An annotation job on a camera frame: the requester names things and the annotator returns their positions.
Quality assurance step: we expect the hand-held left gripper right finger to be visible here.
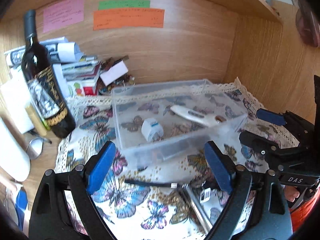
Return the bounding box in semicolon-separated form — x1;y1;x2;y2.
204;141;293;240

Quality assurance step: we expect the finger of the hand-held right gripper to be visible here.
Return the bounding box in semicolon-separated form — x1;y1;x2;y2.
256;108;313;141
238;131;301;166

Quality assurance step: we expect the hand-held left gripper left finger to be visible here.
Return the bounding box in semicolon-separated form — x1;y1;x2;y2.
29;141;118;240

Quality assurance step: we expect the black usb cable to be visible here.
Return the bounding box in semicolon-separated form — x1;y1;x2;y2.
124;179;185;189

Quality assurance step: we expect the clear plastic box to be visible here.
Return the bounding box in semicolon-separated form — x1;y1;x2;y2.
111;79;248;170

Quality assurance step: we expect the person's right forearm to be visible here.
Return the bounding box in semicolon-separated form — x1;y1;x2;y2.
291;187;320;232

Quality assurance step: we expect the person's right hand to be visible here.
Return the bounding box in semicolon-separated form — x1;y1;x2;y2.
284;185;301;203

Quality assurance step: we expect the small white charger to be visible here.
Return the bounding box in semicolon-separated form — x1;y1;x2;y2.
199;189;212;203

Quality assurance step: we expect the clear plastic lid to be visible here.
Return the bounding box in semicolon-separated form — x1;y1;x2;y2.
179;184;237;234

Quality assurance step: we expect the butterfly print tablecloth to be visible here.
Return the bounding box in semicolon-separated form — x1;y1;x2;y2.
54;77;300;240

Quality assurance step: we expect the white digital thermometer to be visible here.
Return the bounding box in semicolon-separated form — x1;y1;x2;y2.
170;104;220;127

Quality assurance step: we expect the white plug adapter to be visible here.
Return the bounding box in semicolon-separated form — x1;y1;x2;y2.
141;118;163;142

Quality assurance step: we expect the small round mirror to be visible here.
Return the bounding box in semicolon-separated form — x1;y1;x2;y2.
26;137;45;160

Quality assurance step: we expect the gold tube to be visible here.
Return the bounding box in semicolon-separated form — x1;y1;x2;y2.
24;104;48;137

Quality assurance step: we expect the blue packet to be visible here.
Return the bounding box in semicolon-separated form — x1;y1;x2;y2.
14;189;29;232

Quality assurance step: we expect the white plastic bottle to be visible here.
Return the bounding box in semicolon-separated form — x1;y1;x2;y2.
0;119;31;182

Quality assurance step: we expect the dark wine bottle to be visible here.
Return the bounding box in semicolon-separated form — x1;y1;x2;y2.
21;9;77;139

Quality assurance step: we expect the white cardboard card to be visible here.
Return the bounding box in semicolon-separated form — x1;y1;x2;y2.
99;61;129;86

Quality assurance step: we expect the dark red round object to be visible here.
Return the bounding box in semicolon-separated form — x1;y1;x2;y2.
295;0;320;48

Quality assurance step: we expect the pile of papers and magazines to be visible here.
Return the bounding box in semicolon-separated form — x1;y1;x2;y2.
4;37;103;97

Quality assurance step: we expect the orange paper note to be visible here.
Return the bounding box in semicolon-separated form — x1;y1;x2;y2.
93;8;165;31

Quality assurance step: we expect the pink paper note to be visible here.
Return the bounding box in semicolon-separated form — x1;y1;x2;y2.
42;0;85;33

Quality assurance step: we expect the green paper note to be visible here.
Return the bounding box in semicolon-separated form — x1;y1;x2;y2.
98;0;151;11

